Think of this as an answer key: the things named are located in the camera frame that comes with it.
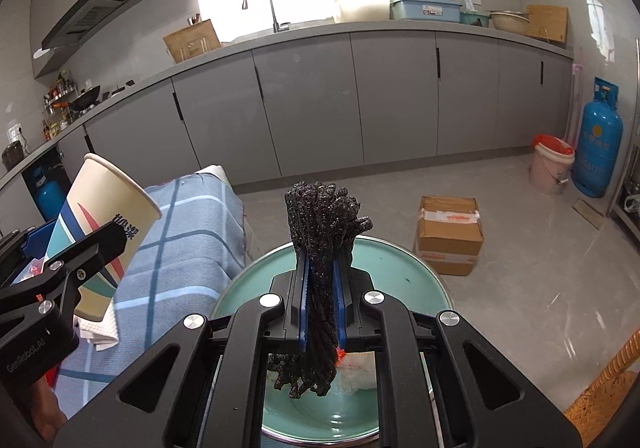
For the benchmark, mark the range hood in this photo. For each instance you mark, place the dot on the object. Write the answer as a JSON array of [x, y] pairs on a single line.
[[90, 8]]

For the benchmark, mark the wicker chair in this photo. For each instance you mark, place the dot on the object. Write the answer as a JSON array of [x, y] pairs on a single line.
[[605, 398]]

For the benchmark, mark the striped paper cup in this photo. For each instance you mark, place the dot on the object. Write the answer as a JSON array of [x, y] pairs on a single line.
[[115, 198]]

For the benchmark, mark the woven basket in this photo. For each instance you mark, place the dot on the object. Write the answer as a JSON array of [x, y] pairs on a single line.
[[510, 23]]

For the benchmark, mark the large blue gas cylinder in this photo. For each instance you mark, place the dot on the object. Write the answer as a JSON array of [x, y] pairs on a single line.
[[597, 143]]

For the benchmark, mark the white paper towel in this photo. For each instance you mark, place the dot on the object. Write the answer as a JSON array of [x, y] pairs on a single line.
[[100, 335]]

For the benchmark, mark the pink mop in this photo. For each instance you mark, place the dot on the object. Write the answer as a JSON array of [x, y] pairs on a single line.
[[575, 93]]

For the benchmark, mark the small blue gas cylinder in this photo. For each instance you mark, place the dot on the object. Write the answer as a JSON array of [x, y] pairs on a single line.
[[47, 198]]

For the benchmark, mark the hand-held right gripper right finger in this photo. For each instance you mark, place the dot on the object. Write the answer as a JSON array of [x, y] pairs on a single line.
[[341, 313]]

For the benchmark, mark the red orange packet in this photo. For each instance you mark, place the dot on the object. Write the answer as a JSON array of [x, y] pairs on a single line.
[[340, 356]]

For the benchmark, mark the metal faucet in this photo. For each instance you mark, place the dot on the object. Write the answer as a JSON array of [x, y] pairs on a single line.
[[274, 18]]

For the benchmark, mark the grey kitchen cabinets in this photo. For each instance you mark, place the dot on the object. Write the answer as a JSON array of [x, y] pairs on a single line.
[[300, 103]]

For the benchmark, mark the wooden cutting board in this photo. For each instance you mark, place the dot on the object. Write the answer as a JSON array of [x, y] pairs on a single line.
[[547, 23]]

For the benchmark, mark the blue dish rack box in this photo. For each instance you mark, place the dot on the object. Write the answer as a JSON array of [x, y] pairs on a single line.
[[425, 8]]

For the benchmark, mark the flat cardboard piece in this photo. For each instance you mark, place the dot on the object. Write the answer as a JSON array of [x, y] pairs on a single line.
[[587, 214]]

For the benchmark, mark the white plastic tub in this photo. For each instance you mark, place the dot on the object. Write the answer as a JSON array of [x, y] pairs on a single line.
[[362, 8]]

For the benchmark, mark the red bucket liner bag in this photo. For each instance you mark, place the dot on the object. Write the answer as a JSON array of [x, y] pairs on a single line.
[[550, 146]]

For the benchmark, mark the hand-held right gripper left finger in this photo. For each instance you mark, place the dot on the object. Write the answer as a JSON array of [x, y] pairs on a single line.
[[301, 313]]

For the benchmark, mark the green plastic basket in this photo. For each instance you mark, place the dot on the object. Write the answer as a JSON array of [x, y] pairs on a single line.
[[474, 19]]

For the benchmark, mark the spice rack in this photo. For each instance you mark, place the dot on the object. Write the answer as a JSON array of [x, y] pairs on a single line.
[[57, 93]]

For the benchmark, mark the pink bucket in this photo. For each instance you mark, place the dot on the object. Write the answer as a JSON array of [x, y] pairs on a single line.
[[547, 176]]

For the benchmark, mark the green enamel basin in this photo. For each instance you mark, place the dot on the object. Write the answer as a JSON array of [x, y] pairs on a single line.
[[395, 278]]

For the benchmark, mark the blue plaid cloth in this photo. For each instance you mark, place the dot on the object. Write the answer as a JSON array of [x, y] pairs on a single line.
[[190, 238]]

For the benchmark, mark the black wok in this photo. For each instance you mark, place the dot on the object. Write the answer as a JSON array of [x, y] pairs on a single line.
[[84, 99]]

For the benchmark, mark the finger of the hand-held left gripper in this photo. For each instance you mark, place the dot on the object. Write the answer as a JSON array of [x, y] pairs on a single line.
[[95, 248], [36, 238]]

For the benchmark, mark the metal shelf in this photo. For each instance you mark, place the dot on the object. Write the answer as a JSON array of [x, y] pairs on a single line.
[[616, 198]]

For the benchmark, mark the crumpled white plastic bag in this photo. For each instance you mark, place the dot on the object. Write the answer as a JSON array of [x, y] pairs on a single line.
[[357, 373]]

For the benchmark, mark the wall socket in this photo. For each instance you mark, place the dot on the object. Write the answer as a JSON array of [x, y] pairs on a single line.
[[472, 1], [14, 131]]

